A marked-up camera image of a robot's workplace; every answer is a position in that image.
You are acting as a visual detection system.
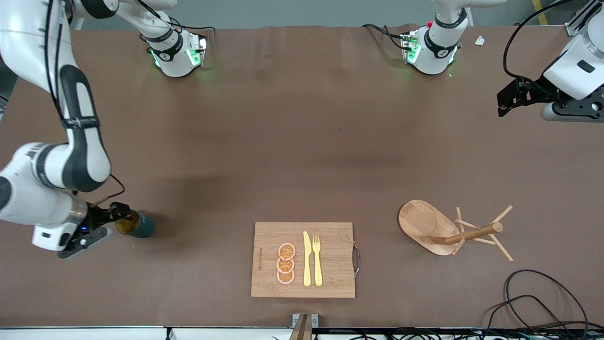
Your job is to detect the bamboo cutting board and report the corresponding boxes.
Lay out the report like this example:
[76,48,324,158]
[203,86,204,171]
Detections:
[251,222,361,299]

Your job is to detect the wooden mug tree stand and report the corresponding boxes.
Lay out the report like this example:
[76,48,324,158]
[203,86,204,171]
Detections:
[398,199,514,262]

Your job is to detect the brown table mat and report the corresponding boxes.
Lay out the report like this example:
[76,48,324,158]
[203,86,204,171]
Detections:
[0,24,604,329]

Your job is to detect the black looped cable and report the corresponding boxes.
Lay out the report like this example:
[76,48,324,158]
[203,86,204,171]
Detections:
[504,269,590,340]
[481,295,574,340]

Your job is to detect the dark green ribbed cup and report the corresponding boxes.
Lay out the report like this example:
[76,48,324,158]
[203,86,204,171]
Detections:
[116,210,156,238]

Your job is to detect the black arm base cable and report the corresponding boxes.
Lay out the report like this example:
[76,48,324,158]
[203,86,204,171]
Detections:
[142,0,216,36]
[361,24,407,50]

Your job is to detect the metal table bracket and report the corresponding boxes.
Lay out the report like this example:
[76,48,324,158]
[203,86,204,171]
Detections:
[289,313,319,340]

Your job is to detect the black left arm base cable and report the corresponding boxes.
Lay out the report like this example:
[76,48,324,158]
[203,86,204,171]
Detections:
[361,24,407,50]

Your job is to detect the black right arm base cable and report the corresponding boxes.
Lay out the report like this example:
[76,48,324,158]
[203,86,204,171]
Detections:
[142,0,216,36]

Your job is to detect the yellow plastic fork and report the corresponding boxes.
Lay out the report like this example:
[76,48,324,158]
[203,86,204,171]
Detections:
[312,235,323,287]

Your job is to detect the aluminium frame profile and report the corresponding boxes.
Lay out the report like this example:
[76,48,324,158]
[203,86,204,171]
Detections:
[565,0,596,37]

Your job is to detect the yellow plastic knife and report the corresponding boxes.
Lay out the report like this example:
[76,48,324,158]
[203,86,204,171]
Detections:
[303,231,312,287]

